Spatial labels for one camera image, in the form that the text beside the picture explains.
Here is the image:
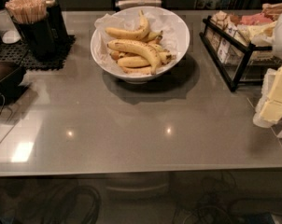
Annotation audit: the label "black rubber mat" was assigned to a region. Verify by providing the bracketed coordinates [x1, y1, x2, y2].
[0, 35, 76, 71]

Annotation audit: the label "brown sugar packets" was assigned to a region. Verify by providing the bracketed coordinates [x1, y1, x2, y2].
[261, 3, 282, 21]

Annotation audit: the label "small banana behind right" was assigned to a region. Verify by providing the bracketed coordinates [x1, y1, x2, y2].
[142, 31, 163, 42]

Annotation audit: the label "white ceramic bowl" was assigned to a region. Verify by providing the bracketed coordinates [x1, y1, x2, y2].
[90, 6, 191, 85]

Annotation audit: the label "large front yellow banana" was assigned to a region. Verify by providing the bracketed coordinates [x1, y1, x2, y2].
[107, 39, 162, 75]

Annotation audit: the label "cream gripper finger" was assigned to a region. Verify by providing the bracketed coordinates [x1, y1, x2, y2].
[261, 100, 282, 123]

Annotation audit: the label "black stir stick holder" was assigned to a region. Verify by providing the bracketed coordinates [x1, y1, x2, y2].
[13, 17, 56, 61]

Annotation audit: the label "wooden stir sticks bundle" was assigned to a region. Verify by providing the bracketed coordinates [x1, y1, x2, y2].
[5, 0, 47, 24]

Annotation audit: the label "top curved yellow banana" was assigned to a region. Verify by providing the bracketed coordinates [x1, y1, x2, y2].
[105, 10, 150, 40]

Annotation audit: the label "pink sweetener packets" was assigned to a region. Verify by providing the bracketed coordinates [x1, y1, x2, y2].
[240, 13, 272, 25]

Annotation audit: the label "bottom yellow banana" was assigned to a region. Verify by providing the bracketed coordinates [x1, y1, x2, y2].
[122, 66, 151, 75]

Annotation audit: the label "clear glass shaker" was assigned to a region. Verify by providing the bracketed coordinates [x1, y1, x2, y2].
[0, 0, 21, 44]

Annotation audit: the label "lower middle yellow banana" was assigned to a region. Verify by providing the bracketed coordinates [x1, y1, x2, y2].
[117, 56, 149, 68]

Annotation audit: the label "dark bottle with cork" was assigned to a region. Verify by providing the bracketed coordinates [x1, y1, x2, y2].
[45, 0, 69, 45]

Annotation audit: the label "dark tray at left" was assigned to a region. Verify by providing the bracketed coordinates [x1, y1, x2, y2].
[0, 62, 26, 105]

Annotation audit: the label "black wire condiment rack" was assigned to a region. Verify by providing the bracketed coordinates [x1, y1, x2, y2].
[200, 16, 282, 91]

